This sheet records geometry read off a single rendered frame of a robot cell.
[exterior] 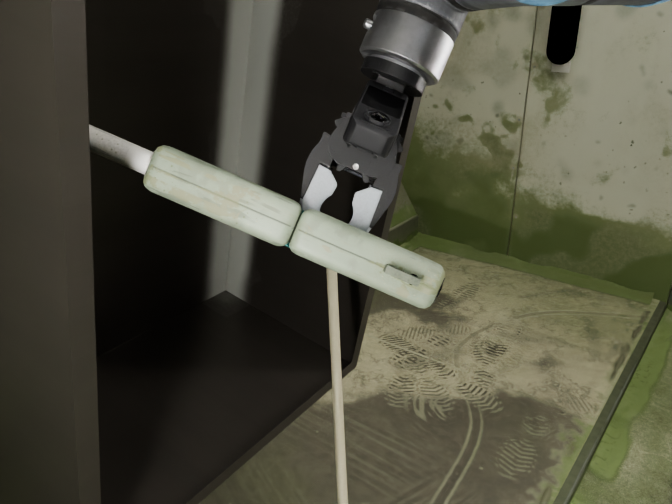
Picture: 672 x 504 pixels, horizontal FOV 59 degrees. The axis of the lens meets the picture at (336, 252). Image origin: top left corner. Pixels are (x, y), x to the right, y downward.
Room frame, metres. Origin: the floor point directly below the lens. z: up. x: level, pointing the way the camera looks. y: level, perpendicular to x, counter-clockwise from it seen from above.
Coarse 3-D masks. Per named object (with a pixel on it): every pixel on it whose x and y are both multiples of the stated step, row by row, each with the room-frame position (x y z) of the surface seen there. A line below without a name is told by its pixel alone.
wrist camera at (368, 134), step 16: (368, 96) 0.59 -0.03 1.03; (384, 96) 0.60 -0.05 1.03; (400, 96) 0.62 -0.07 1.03; (352, 112) 0.57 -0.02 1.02; (368, 112) 0.55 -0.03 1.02; (384, 112) 0.57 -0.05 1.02; (400, 112) 0.58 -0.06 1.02; (352, 128) 0.53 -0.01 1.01; (368, 128) 0.53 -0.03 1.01; (384, 128) 0.53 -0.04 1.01; (368, 144) 0.53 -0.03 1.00; (384, 144) 0.53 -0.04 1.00
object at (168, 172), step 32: (96, 128) 0.59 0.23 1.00; (128, 160) 0.57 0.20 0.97; (160, 160) 0.56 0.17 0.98; (192, 160) 0.56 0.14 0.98; (160, 192) 0.55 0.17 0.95; (192, 192) 0.55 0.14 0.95; (224, 192) 0.55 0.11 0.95; (256, 192) 0.55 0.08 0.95; (256, 224) 0.54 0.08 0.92; (288, 224) 0.54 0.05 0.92; (320, 224) 0.54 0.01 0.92; (320, 256) 0.53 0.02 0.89; (352, 256) 0.53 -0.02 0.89; (384, 256) 0.53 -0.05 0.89; (416, 256) 0.54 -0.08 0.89; (384, 288) 0.52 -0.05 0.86; (416, 288) 0.52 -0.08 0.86
